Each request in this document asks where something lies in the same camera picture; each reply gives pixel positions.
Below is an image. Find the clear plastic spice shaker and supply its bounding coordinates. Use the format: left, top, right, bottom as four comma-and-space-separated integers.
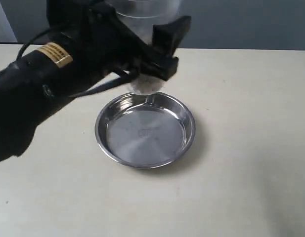
107, 0, 182, 95

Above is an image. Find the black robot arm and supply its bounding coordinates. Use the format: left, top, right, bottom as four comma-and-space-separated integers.
0, 0, 191, 161

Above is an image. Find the round stainless steel dish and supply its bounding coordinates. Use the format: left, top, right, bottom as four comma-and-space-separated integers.
94, 92, 196, 169

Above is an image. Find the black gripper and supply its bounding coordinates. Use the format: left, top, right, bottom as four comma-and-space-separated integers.
46, 0, 191, 81

